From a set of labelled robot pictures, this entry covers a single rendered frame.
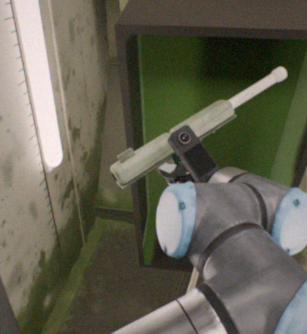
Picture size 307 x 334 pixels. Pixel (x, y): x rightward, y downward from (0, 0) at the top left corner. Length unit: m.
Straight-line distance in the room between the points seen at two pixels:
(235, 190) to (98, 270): 1.94
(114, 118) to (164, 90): 1.23
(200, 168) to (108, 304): 1.64
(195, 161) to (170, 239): 0.23
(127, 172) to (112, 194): 1.89
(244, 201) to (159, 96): 1.04
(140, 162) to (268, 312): 0.45
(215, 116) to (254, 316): 0.52
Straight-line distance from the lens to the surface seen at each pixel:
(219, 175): 0.56
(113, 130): 2.59
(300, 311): 0.32
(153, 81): 1.40
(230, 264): 0.35
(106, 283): 2.25
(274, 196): 0.47
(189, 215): 0.38
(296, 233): 0.49
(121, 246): 2.46
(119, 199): 2.57
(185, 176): 0.63
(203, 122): 0.75
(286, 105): 1.47
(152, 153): 0.70
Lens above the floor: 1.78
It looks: 32 degrees down
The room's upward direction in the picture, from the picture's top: straight up
